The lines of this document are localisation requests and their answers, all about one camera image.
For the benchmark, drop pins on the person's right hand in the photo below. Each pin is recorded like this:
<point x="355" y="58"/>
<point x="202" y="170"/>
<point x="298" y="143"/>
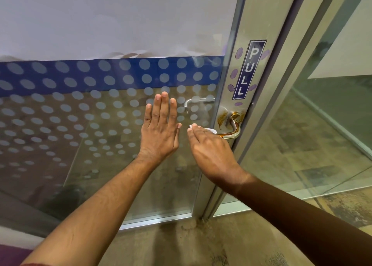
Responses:
<point x="213" y="158"/>

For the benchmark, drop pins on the person's left hand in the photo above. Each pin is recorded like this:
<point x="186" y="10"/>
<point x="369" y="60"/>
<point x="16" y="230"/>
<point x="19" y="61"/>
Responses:
<point x="158" y="135"/>

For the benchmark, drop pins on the person's left middle finger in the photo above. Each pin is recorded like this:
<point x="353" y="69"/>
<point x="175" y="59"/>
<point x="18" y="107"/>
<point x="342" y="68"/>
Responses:
<point x="164" y="105"/>

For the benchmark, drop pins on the person's left little finger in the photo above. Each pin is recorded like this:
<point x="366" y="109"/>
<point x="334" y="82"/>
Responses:
<point x="148" y="113"/>

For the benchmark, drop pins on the person's right fingers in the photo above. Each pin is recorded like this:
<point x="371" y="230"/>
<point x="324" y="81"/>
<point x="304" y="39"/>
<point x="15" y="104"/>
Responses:
<point x="203" y="134"/>

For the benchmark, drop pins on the person's left thumb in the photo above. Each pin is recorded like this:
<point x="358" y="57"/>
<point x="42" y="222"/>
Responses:
<point x="177" y="136"/>

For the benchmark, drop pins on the glass door with aluminium stile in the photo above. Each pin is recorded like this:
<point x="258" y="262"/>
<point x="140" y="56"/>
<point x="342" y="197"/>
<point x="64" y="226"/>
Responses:
<point x="87" y="158"/>

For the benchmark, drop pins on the person's right forearm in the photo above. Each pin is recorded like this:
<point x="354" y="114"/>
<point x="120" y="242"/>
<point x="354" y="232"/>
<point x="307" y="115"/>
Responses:
<point x="299" y="222"/>

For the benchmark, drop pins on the person's left forearm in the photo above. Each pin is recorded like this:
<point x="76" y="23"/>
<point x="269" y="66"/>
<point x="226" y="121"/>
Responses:
<point x="98" y="213"/>

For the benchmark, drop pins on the blue dotted window film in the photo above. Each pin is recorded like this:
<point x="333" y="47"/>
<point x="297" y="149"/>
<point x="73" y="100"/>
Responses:
<point x="93" y="74"/>

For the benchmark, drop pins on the blue door sign label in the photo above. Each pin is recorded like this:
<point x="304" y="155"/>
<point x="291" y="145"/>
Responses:
<point x="248" y="71"/>

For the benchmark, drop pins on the group of purple oval stickers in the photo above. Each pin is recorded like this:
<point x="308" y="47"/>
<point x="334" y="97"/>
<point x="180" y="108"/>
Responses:
<point x="239" y="52"/>

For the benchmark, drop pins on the fixed glass side panel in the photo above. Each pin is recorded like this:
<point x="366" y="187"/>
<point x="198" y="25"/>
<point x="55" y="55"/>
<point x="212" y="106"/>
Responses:
<point x="319" y="129"/>

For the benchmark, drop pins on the purple floor mat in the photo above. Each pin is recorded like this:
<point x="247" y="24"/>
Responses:
<point x="13" y="255"/>

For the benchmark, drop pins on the aluminium door frame post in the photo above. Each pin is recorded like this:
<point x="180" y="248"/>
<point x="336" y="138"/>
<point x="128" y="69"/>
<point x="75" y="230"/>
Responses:
<point x="290" y="71"/>

